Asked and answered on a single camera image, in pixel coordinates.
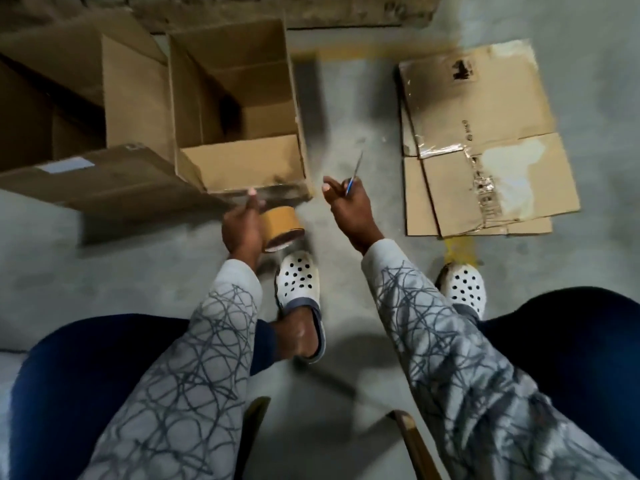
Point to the person's right forearm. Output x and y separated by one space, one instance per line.
450 374

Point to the person's left thumb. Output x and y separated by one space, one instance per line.
255 199

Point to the small open cardboard box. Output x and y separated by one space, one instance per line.
240 99

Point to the brown packing tape roll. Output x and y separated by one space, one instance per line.
281 225

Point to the person's right thumb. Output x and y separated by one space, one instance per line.
332 190

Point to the white perforated clog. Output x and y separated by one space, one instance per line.
466 289
296 282

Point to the person's leg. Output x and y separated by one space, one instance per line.
75 384
570 354

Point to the plain flattened cardboard sheet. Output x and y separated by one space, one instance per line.
419 199

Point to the white perforated right clog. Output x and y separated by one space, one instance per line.
466 289

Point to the person's right leg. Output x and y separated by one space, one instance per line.
570 354

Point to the person's right hand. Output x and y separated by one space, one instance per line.
355 219

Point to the cardboard box with white label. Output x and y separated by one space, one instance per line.
110 177

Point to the wooden chair frame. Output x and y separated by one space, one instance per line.
412 444

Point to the person's left leg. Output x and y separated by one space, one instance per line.
75 384

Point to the large open cardboard box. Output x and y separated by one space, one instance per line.
75 79

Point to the person's left forearm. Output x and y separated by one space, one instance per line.
200 374

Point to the person's left hand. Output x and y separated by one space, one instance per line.
240 232

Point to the flattened cardboard with torn tape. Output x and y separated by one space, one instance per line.
490 129

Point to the white perforated left clog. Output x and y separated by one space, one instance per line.
296 282

